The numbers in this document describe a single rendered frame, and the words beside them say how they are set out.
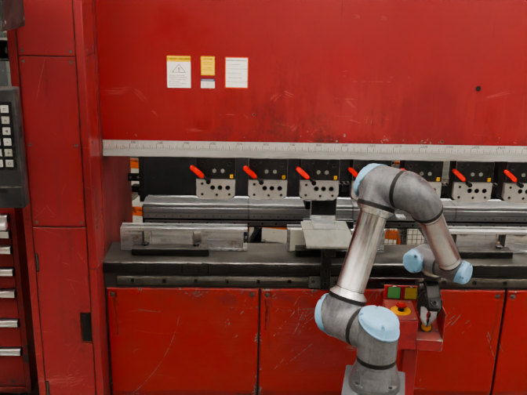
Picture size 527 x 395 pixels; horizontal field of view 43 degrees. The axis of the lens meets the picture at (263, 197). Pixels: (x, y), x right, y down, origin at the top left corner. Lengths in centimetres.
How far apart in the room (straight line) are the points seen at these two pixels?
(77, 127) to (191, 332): 93
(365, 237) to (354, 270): 10
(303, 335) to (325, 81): 100
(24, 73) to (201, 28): 63
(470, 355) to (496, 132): 90
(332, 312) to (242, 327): 75
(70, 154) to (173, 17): 60
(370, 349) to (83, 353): 120
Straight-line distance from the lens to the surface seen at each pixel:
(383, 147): 263
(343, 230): 262
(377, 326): 195
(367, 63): 256
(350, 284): 204
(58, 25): 237
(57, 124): 242
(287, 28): 251
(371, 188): 202
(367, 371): 202
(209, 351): 278
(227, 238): 270
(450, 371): 296
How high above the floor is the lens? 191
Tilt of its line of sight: 18 degrees down
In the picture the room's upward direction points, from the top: 1 degrees clockwise
